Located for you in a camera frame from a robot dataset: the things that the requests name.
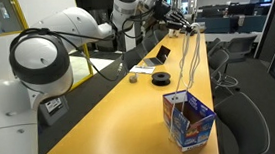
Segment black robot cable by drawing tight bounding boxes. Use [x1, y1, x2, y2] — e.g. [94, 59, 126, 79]
[7, 17, 140, 91]

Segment white rope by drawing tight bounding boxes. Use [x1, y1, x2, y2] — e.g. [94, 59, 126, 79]
[158, 21, 211, 142]

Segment grey labelled bin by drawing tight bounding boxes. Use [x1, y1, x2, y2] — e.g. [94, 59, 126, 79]
[38, 94, 71, 128]

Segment open grey laptop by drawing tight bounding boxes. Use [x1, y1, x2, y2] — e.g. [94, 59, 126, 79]
[141, 44, 173, 68]

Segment white paper sheets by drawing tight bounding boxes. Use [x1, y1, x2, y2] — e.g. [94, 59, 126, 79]
[128, 62, 157, 77]

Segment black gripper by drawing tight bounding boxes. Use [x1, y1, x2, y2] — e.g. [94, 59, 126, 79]
[152, 0, 197, 38]

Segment blue printed carton box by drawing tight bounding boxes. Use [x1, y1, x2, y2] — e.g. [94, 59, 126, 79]
[161, 86, 220, 154]

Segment black filament spool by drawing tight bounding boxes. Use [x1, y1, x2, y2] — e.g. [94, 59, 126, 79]
[150, 70, 172, 88]

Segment blue office partition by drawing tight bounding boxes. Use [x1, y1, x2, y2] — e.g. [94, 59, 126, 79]
[195, 10, 269, 39]

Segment dark mesh office chair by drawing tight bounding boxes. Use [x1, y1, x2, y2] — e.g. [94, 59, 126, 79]
[223, 34, 261, 64]
[207, 47, 241, 91]
[152, 28, 170, 43]
[212, 89, 273, 154]
[140, 34, 160, 54]
[121, 48, 144, 72]
[205, 38, 224, 57]
[104, 56, 130, 89]

